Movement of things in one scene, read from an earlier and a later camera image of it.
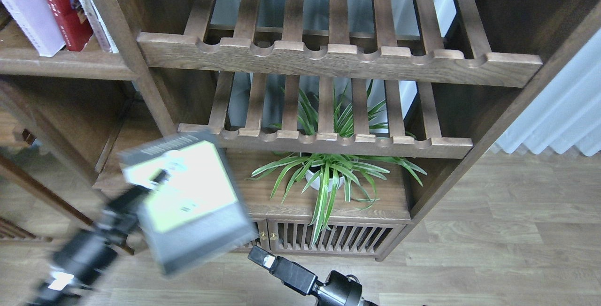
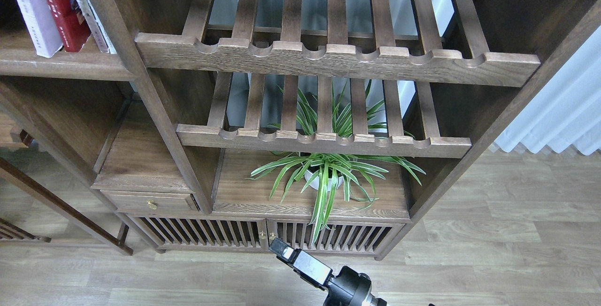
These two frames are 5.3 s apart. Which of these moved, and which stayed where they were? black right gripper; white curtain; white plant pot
Moved: black right gripper
Stayed: white plant pot; white curtain
